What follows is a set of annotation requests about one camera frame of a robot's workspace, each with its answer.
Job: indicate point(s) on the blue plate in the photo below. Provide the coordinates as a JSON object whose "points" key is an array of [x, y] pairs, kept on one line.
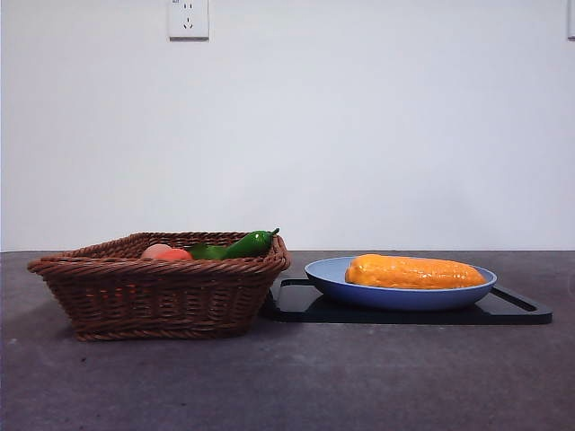
{"points": [[395, 298]]}

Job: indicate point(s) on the yellow corn cob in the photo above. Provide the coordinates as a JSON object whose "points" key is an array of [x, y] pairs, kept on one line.
{"points": [[413, 271]]}

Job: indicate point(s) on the brown wicker basket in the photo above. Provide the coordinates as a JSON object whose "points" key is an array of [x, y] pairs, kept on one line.
{"points": [[157, 296]]}

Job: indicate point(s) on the green chili pepper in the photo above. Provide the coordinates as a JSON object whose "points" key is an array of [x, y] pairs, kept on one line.
{"points": [[247, 244]]}

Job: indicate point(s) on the green leaf sprig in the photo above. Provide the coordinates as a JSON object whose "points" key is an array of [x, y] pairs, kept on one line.
{"points": [[206, 250]]}

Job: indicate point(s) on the orange-red pepper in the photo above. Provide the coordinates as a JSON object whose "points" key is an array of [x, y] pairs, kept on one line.
{"points": [[177, 254]]}

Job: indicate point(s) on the pink peach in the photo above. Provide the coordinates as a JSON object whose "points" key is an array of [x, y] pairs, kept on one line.
{"points": [[155, 250]]}

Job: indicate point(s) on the black tray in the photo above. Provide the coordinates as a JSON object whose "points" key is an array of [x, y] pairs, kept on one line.
{"points": [[404, 316]]}

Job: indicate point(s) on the white wall socket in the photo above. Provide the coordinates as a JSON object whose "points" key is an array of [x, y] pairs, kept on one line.
{"points": [[188, 20]]}

